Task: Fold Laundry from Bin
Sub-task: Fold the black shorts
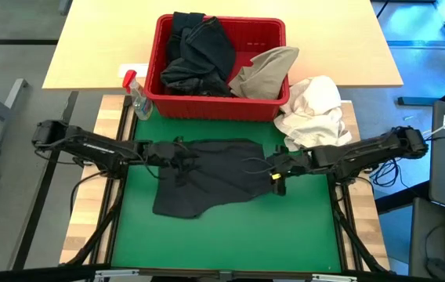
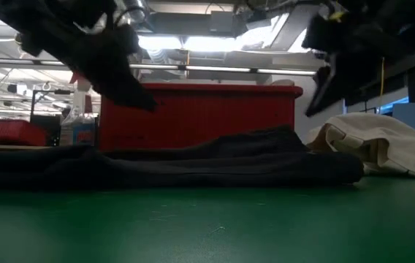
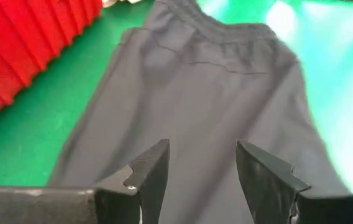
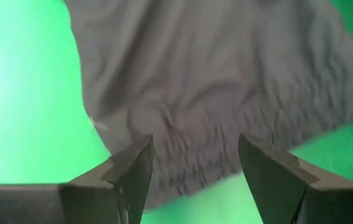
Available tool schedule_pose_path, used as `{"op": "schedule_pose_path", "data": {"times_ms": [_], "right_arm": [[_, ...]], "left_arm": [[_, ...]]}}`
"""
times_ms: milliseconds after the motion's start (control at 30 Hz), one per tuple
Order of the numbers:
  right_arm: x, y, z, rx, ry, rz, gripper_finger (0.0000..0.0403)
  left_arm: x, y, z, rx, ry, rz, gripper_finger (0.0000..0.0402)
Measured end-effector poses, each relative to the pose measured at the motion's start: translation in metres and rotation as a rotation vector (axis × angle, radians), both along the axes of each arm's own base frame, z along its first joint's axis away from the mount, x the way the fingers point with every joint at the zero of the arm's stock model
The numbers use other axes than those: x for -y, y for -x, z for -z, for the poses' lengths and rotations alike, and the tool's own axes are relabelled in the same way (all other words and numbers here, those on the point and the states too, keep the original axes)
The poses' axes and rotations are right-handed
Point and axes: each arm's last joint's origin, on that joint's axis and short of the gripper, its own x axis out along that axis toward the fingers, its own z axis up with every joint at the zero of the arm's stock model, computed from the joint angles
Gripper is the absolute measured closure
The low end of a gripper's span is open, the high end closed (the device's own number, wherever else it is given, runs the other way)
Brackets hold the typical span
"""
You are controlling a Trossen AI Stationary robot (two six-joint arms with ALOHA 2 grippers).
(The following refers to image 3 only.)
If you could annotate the black shorts with logo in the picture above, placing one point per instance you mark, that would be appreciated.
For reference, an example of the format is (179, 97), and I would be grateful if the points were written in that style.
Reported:
(195, 109)

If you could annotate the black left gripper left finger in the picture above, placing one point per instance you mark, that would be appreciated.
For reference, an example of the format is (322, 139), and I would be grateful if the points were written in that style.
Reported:
(55, 205)

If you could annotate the red plastic bin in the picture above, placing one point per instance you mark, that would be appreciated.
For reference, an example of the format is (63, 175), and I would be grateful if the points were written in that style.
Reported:
(18, 40)

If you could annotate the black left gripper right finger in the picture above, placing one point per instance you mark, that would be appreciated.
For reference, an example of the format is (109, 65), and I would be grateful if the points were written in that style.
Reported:
(273, 186)

